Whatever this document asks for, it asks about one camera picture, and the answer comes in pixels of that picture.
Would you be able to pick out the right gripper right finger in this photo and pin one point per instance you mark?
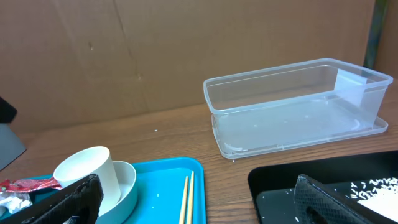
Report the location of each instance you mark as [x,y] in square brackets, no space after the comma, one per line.
[316,203]

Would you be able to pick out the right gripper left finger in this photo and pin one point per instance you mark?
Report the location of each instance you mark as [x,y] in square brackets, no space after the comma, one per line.
[79,202]

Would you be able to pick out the white paper cup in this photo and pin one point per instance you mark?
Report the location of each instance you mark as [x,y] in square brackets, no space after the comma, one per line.
[94,160]

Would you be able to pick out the grey dishwasher rack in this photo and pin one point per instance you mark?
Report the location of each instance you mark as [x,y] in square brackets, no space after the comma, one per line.
[11,147]

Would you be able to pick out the black plastic tray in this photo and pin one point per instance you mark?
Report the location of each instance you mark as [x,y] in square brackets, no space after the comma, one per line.
[272,187]

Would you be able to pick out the grey-green bowl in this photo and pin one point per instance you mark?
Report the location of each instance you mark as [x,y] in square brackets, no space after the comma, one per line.
[118,212]

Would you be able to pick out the red snack wrapper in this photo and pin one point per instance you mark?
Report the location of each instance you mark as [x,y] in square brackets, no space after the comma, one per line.
[29,185]

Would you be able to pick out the pile of white rice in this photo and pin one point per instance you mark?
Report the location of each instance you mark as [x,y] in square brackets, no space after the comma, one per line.
[378,195]

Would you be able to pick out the crumpled white tissue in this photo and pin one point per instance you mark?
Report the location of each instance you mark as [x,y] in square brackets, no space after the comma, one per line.
[13,202]

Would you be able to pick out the teal plastic tray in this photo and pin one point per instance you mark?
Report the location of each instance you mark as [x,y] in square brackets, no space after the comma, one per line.
[160,185]

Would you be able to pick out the clear plastic container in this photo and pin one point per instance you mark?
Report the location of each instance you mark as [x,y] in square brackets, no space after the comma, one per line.
[293,106]

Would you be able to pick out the left wooden chopstick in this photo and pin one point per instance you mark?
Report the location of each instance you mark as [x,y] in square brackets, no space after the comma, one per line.
[184,202]

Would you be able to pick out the wooden chopstick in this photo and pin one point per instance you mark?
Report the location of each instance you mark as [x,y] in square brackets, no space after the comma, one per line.
[184,202]
[190,200]

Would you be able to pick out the right wooden chopstick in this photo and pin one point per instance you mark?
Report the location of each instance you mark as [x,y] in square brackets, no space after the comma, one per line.
[190,200]

